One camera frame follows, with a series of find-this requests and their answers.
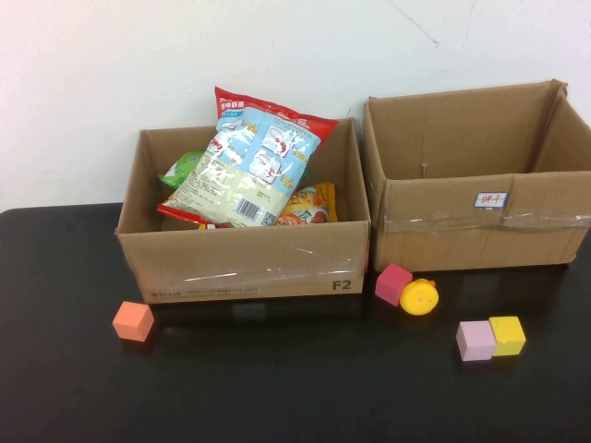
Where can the white blue label sticker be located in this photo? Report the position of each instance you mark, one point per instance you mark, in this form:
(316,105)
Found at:
(490,200)

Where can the lilac foam cube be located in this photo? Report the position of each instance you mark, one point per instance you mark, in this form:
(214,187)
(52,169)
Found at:
(475,342)

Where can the yellow foam cube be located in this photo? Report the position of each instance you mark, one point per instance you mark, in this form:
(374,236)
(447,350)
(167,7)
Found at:
(508,336)

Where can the yellow rubber duck toy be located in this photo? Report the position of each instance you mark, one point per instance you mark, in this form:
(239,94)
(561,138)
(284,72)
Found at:
(419,299)

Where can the cardboard box with F2 print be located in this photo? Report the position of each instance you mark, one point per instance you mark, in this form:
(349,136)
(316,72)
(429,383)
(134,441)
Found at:
(231,267)

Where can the magenta foam cube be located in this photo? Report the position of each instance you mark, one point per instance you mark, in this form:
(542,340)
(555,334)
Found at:
(392,282)

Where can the red white shrimp cracker bag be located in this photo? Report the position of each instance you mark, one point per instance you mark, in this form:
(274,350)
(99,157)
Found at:
(249,175)

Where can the cardboard box with white label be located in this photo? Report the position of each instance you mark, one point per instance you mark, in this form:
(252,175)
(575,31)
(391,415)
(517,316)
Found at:
(438,240)

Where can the yellow orange cartoon snack bag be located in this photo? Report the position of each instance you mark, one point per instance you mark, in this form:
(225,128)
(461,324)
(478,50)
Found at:
(310,207)

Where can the orange foam cube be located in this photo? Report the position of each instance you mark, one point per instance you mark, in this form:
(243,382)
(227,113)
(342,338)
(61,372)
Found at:
(133,322)

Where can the green snack bag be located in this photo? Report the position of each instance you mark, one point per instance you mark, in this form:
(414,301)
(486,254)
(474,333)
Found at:
(182,168)

